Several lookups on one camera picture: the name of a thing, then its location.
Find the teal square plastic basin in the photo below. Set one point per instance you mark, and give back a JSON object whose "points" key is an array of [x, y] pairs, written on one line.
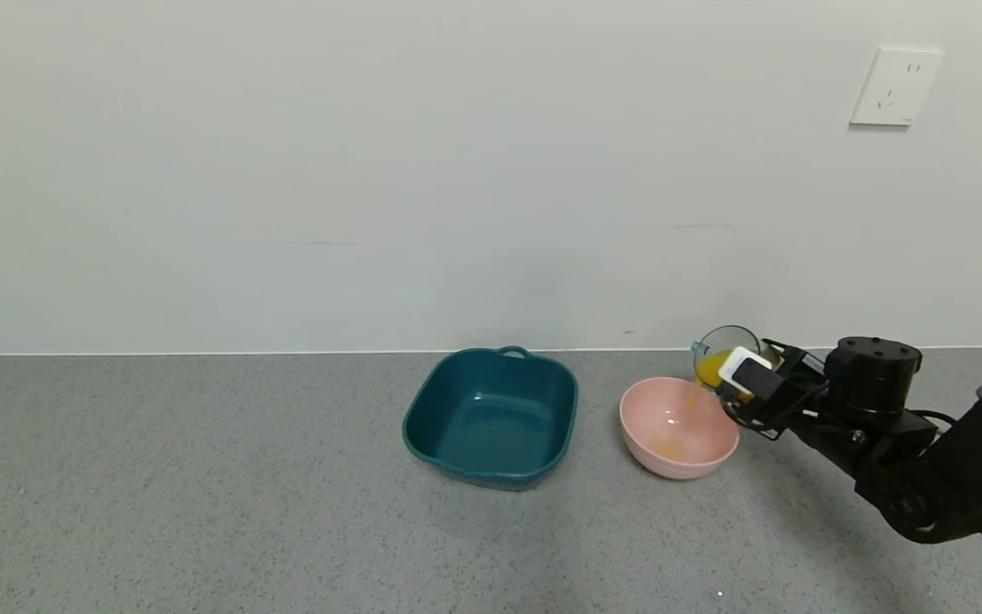
{"points": [[491, 426]]}

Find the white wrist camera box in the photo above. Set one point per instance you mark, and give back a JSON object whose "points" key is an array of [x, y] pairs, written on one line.
{"points": [[745, 368]]}

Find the translucent blue ribbed cup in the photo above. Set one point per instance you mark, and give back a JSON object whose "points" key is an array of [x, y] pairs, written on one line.
{"points": [[725, 338]]}

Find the orange juice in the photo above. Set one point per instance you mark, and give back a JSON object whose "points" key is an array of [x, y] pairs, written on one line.
{"points": [[710, 368]]}

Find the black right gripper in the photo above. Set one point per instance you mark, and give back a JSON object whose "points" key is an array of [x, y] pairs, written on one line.
{"points": [[798, 396]]}

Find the white wall socket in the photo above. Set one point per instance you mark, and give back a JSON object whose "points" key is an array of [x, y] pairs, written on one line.
{"points": [[893, 87]]}

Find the pink round bowl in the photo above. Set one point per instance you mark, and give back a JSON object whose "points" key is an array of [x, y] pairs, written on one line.
{"points": [[670, 456]]}

